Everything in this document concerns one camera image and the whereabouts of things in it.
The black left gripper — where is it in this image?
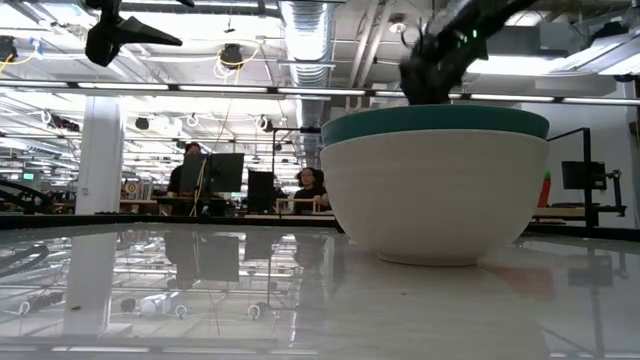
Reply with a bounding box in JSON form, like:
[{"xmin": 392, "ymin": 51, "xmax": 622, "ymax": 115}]
[{"xmin": 82, "ymin": 0, "xmax": 197, "ymax": 69}]

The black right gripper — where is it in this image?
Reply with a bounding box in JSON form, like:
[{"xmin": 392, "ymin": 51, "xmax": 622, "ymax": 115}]
[{"xmin": 399, "ymin": 0, "xmax": 540, "ymax": 107}]

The small green bowl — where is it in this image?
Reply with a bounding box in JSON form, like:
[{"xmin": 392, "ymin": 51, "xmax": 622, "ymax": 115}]
[{"xmin": 320, "ymin": 103, "xmax": 551, "ymax": 148}]

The black monitor on arm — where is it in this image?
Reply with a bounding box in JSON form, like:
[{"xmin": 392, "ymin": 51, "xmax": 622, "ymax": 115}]
[{"xmin": 560, "ymin": 160, "xmax": 628, "ymax": 218}]

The wooden shelf board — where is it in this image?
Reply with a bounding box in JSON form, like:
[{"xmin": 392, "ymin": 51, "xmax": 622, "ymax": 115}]
[{"xmin": 272, "ymin": 205, "xmax": 587, "ymax": 222}]

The large pale bowl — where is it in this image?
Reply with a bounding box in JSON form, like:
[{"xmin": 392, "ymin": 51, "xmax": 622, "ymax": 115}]
[{"xmin": 319, "ymin": 128, "xmax": 550, "ymax": 268}]

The white building pillar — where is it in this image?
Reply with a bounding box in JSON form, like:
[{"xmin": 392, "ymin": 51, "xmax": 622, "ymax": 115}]
[{"xmin": 74, "ymin": 95, "xmax": 127, "ymax": 217}]

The grey-backed computer monitor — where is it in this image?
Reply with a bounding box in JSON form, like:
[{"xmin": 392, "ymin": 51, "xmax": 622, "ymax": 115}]
[{"xmin": 179, "ymin": 153, "xmax": 209, "ymax": 194}]

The person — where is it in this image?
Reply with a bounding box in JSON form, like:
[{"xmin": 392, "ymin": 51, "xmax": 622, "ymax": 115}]
[
  {"xmin": 291, "ymin": 166, "xmax": 332, "ymax": 215},
  {"xmin": 166, "ymin": 141, "xmax": 212, "ymax": 217}
]

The black computer monitor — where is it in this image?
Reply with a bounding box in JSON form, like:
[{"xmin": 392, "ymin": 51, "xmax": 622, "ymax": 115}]
[
  {"xmin": 206, "ymin": 152, "xmax": 246, "ymax": 194},
  {"xmin": 246, "ymin": 169, "xmax": 276, "ymax": 215}
]

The white glossy table sheet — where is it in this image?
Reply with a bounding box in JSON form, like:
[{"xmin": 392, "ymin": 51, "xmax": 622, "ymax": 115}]
[{"xmin": 0, "ymin": 222, "xmax": 640, "ymax": 360}]

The black hanging ceiling camera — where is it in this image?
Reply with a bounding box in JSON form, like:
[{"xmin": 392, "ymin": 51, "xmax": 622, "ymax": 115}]
[{"xmin": 219, "ymin": 43, "xmax": 245, "ymax": 70}]

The silver ventilation duct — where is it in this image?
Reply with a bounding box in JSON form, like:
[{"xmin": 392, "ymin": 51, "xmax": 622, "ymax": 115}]
[{"xmin": 278, "ymin": 0, "xmax": 335, "ymax": 167}]

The light wooden chair frame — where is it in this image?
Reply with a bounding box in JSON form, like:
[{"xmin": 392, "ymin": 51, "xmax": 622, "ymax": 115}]
[{"xmin": 274, "ymin": 196, "xmax": 332, "ymax": 217}]

